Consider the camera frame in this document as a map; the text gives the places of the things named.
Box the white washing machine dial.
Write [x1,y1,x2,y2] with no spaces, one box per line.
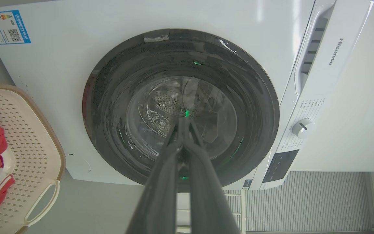
[292,118,317,139]

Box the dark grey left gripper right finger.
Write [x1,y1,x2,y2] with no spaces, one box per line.
[183,118,241,234]

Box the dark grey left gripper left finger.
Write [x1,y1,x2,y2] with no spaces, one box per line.
[125,118,185,234]

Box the beige perforated laundry basket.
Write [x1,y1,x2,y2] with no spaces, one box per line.
[0,84,66,234]

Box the white Hisense washing machine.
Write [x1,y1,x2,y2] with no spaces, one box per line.
[0,0,374,191]

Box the dark round washing machine door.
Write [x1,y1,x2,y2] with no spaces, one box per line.
[82,29,280,192]

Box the blue energy label sticker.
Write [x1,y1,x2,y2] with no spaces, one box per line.
[0,10,32,45]

